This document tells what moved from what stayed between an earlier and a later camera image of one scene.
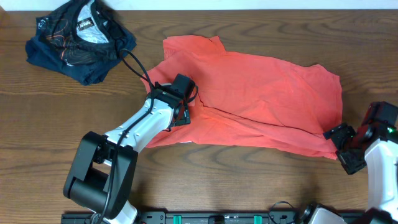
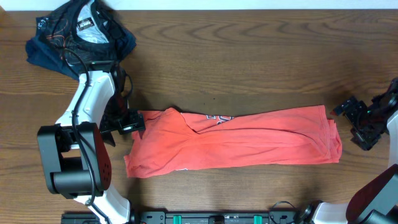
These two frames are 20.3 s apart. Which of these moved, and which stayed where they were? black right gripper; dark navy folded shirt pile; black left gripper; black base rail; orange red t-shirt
Moved: black left gripper; black right gripper; orange red t-shirt
Stayed: black base rail; dark navy folded shirt pile
